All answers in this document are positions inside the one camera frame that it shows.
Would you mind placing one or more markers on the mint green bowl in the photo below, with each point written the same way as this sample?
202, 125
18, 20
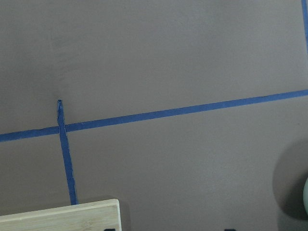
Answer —
305, 196

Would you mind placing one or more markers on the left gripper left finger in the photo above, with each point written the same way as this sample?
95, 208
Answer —
109, 229

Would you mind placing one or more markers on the bamboo cutting board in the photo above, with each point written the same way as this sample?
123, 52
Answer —
94, 216

